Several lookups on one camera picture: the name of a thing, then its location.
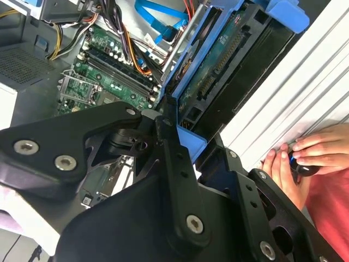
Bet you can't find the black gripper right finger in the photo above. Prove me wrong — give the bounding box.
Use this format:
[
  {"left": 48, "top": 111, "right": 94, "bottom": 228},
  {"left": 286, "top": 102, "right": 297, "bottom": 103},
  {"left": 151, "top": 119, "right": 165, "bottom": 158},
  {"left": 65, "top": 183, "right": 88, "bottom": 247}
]
[{"left": 196, "top": 133, "right": 345, "bottom": 262}]

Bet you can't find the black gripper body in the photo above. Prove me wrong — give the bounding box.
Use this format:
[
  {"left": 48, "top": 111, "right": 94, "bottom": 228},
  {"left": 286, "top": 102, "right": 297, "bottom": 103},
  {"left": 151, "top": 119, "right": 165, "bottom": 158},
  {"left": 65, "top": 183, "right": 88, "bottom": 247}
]
[{"left": 53, "top": 174, "right": 262, "bottom": 262}]

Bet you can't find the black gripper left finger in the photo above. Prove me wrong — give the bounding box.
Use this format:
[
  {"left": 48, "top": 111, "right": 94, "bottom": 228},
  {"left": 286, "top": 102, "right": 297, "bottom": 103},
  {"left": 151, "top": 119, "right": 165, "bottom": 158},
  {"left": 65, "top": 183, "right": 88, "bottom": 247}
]
[{"left": 0, "top": 95, "right": 212, "bottom": 256}]

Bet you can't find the round black tool blue ring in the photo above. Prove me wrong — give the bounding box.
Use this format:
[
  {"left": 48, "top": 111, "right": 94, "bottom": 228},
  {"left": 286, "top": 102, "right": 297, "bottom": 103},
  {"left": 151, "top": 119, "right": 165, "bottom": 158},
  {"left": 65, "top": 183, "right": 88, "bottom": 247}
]
[{"left": 287, "top": 151, "right": 320, "bottom": 177}]

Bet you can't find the hard disk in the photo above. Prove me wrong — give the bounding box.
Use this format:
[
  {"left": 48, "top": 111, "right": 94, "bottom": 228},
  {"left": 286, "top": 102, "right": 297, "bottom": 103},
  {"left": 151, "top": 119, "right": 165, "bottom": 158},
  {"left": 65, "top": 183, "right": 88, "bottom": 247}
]
[{"left": 160, "top": 0, "right": 310, "bottom": 164}]

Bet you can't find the blue SATA wire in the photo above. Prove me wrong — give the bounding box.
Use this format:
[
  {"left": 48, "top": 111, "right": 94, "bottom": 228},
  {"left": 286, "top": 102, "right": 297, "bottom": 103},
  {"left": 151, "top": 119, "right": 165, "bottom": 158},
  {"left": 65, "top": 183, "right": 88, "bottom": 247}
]
[{"left": 135, "top": 0, "right": 190, "bottom": 44}]

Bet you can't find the person's left hand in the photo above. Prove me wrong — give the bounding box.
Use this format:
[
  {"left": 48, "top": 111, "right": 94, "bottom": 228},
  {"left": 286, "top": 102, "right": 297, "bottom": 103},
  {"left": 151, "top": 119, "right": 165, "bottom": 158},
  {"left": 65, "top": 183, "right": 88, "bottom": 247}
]
[{"left": 261, "top": 144, "right": 311, "bottom": 211}]

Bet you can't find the person's right hand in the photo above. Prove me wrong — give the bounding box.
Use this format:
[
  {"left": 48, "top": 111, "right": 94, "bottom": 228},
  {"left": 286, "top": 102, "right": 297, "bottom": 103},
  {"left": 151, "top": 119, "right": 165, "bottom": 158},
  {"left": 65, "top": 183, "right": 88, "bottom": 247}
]
[{"left": 293, "top": 123, "right": 349, "bottom": 175}]

